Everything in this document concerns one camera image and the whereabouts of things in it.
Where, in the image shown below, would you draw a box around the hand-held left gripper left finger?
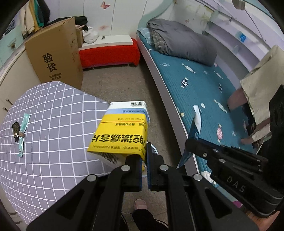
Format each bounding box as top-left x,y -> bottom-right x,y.
27,154 -> 143,231

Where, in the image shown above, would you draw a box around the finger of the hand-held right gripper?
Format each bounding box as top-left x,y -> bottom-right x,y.
185,139 -> 232,166

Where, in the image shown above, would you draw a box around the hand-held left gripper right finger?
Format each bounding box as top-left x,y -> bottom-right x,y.
145,141 -> 258,231

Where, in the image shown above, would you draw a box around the blue and white wrapper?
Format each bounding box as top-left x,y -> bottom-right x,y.
177,105 -> 203,168

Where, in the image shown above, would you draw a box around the yellow and blue medicine box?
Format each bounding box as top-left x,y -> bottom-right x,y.
87,101 -> 151,166

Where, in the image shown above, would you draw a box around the person's leg black pants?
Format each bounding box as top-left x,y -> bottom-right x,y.
132,199 -> 169,231

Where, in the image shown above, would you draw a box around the bed with teal candy-print sheet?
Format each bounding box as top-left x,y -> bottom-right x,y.
136,28 -> 267,201

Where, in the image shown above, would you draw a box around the grey checked tablecloth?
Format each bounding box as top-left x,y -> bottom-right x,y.
0,81 -> 116,225

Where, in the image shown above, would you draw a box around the grey duvet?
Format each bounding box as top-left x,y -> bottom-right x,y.
148,18 -> 218,67

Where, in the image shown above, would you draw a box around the grey checked pillow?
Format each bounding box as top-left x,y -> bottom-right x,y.
151,29 -> 167,54

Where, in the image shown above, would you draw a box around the teal wrapper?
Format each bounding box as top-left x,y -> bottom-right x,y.
18,113 -> 31,158

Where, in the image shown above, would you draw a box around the red bench with white top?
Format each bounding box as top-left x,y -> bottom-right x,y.
79,35 -> 141,69

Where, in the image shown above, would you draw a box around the dark crumpled wrapper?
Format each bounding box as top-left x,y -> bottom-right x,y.
11,121 -> 21,143

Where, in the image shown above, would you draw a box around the light blue plaid pillow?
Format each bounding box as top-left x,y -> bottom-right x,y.
137,28 -> 154,45

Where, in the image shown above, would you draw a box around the white plastic bag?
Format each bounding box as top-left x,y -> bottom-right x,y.
82,28 -> 99,44

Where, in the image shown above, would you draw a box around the large cardboard box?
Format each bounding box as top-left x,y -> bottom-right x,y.
24,17 -> 84,90

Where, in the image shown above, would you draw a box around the white wardrobe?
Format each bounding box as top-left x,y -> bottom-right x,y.
42,0 -> 173,37

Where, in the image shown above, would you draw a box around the black bag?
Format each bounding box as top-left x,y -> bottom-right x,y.
73,16 -> 88,26

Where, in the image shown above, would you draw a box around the light teal drawer cabinet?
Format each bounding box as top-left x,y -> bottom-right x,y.
0,21 -> 30,75

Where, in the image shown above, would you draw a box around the hanging clothes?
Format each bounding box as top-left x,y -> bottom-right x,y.
21,0 -> 51,36

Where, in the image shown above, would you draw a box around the lilac bedside wall shelf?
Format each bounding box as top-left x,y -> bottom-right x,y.
203,10 -> 277,75

